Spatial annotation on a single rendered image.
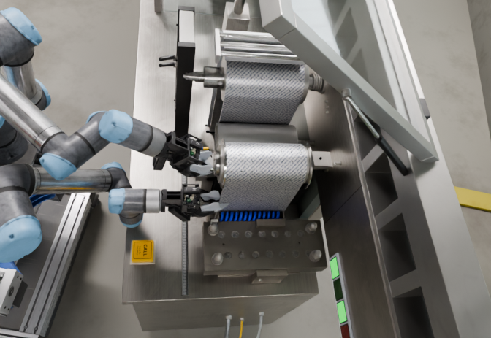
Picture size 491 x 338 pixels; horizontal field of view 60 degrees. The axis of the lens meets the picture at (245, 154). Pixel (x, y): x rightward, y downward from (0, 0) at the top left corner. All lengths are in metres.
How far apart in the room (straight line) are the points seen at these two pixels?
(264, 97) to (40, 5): 2.49
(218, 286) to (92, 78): 1.91
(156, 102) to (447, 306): 1.31
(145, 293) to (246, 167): 0.55
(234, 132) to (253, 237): 0.35
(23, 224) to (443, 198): 0.93
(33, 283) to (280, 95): 1.50
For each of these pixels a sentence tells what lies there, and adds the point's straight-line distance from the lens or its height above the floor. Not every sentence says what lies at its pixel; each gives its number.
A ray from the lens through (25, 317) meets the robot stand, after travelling 2.24.
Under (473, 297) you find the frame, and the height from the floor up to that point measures 1.65.
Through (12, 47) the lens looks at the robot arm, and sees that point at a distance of 1.33.
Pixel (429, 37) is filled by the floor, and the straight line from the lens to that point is 4.00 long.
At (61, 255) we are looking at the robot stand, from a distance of 2.27.
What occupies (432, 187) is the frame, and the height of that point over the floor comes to 1.65.
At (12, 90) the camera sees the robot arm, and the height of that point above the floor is 1.42.
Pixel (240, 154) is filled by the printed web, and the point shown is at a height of 1.31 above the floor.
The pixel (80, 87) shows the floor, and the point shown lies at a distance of 3.00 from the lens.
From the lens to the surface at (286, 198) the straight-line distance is 1.38.
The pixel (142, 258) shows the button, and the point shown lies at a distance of 1.49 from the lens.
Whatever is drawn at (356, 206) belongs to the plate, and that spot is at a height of 1.38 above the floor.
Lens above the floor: 2.36
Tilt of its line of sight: 60 degrees down
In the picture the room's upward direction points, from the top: 19 degrees clockwise
